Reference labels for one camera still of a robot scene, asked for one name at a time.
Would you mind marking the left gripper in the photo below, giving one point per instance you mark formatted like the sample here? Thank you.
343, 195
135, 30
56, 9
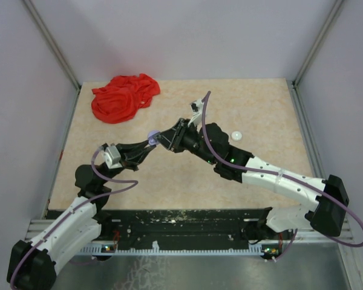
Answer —
133, 154

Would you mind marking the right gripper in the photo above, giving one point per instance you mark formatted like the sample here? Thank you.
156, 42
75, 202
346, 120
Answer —
173, 138

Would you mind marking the purple earbud case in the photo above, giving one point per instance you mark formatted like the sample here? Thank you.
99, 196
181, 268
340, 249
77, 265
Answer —
152, 141

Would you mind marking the white earbud case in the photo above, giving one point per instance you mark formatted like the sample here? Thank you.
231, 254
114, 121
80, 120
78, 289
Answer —
236, 136

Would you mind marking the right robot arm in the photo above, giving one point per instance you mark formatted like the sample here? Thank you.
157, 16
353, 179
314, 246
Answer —
320, 201

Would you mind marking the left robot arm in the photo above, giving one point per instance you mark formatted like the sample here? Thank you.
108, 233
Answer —
37, 263

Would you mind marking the red cloth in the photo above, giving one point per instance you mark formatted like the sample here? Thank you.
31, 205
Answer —
122, 97

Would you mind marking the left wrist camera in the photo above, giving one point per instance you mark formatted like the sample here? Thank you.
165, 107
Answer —
111, 157

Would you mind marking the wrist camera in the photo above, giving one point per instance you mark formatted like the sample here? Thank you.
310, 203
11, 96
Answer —
197, 112
111, 157

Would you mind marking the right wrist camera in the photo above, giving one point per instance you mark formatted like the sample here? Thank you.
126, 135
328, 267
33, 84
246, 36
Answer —
197, 112

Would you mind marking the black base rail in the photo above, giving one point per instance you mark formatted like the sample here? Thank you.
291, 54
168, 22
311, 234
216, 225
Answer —
226, 229

